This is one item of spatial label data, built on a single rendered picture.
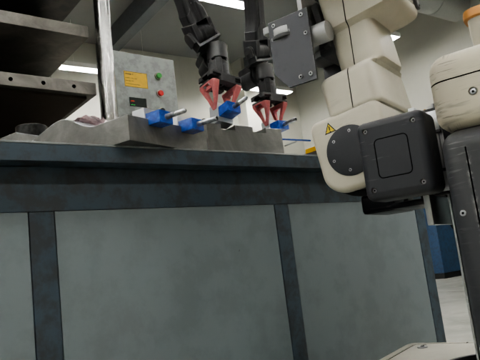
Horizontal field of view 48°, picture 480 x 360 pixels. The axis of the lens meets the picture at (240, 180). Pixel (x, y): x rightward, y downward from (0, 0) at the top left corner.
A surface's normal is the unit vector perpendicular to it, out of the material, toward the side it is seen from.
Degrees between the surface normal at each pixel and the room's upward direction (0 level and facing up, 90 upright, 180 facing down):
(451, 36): 90
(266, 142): 90
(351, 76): 90
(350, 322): 90
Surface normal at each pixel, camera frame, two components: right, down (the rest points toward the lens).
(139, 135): 0.82, -0.18
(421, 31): -0.82, 0.00
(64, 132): -0.57, -0.06
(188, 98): 0.56, -0.19
